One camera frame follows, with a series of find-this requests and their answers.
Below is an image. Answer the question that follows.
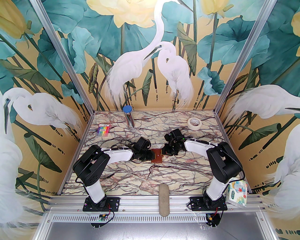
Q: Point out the brown leather card holder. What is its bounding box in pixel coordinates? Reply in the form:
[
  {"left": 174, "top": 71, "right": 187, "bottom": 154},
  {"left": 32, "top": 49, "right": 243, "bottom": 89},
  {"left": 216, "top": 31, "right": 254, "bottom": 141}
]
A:
[{"left": 151, "top": 148, "right": 164, "bottom": 164}]

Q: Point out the white masking tape roll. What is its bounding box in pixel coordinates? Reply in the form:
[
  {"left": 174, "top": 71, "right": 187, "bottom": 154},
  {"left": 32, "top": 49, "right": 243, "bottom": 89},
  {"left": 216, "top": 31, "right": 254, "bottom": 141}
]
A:
[{"left": 187, "top": 118, "right": 202, "bottom": 129}]

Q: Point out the beige oblong pad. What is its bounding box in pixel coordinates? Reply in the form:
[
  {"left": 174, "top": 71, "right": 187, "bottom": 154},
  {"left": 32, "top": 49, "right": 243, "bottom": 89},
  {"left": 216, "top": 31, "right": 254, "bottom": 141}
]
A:
[{"left": 159, "top": 184, "right": 170, "bottom": 216}]

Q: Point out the clear tube with blue lid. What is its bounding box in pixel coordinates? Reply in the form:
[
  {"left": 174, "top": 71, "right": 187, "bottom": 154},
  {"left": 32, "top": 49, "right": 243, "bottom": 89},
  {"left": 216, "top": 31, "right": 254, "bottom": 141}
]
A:
[{"left": 123, "top": 105, "right": 135, "bottom": 128}]

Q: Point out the pack of coloured pens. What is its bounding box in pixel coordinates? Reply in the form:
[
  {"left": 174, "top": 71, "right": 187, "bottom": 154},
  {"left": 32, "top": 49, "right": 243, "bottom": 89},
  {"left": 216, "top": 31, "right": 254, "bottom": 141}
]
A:
[{"left": 96, "top": 123, "right": 111, "bottom": 138}]

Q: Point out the perforated metal tray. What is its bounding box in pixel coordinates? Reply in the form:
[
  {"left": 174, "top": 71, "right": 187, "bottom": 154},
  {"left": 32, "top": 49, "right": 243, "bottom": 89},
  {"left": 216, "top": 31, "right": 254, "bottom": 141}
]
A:
[{"left": 35, "top": 212, "right": 276, "bottom": 240}]

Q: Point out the printed tissue pack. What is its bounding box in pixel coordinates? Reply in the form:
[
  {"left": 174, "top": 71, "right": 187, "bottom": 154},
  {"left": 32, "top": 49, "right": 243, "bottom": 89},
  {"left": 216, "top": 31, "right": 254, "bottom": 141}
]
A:
[{"left": 226, "top": 177, "right": 248, "bottom": 208}]

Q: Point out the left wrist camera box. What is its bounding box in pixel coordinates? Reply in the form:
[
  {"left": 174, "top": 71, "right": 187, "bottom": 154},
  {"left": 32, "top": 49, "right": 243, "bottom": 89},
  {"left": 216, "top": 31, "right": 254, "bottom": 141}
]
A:
[{"left": 135, "top": 137, "right": 151, "bottom": 150}]

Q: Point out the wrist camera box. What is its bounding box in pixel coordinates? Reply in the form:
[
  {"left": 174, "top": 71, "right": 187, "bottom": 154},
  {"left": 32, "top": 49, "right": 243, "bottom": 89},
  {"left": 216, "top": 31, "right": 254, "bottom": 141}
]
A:
[
  {"left": 168, "top": 128, "right": 183, "bottom": 141},
  {"left": 135, "top": 137, "right": 151, "bottom": 150}
]

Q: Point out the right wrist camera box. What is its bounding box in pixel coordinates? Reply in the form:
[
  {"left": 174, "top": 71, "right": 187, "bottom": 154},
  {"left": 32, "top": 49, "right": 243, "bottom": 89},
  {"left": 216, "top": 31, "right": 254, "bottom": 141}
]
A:
[{"left": 168, "top": 128, "right": 183, "bottom": 141}]

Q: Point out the aluminium front rail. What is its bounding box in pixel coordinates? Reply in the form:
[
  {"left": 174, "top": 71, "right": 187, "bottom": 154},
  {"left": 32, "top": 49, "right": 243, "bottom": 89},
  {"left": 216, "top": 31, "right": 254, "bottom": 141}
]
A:
[{"left": 45, "top": 195, "right": 268, "bottom": 213}]

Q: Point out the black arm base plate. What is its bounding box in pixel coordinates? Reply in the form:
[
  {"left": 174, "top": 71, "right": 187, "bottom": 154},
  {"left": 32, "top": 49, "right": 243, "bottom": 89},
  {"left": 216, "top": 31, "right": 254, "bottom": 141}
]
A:
[
  {"left": 83, "top": 197, "right": 120, "bottom": 212},
  {"left": 189, "top": 196, "right": 228, "bottom": 211}
]

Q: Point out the small circuit board mount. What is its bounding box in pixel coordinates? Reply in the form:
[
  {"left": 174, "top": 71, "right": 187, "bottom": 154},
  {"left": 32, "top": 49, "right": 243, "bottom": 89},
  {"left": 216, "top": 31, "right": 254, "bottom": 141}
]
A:
[
  {"left": 91, "top": 213, "right": 110, "bottom": 228},
  {"left": 206, "top": 212, "right": 222, "bottom": 228}
]

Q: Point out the aluminium frame post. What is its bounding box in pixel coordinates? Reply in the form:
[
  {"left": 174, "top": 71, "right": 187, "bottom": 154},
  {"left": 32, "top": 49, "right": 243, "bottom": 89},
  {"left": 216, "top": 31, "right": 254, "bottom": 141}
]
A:
[
  {"left": 30, "top": 0, "right": 95, "bottom": 113},
  {"left": 214, "top": 0, "right": 276, "bottom": 113}
]

